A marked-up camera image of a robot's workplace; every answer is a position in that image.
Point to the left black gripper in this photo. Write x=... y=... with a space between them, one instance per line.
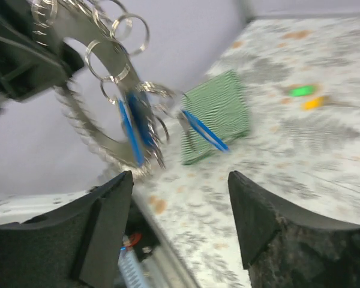
x=31 y=61

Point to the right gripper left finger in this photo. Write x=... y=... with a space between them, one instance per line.
x=76 y=245

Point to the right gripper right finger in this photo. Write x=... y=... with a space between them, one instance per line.
x=285 y=245

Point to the metal key ring disc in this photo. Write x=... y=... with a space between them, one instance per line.
x=110 y=63

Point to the blue key tag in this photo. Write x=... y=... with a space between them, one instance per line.
x=134 y=116
x=188 y=121

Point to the yellow key tag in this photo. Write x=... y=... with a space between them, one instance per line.
x=314 y=103

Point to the green key tag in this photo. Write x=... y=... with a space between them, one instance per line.
x=301 y=91

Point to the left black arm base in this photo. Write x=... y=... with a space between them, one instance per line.
x=141 y=237

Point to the green striped cloth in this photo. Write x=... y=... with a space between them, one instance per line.
x=219 y=105

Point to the blue slotted cable duct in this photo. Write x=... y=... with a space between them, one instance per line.
x=130 y=267

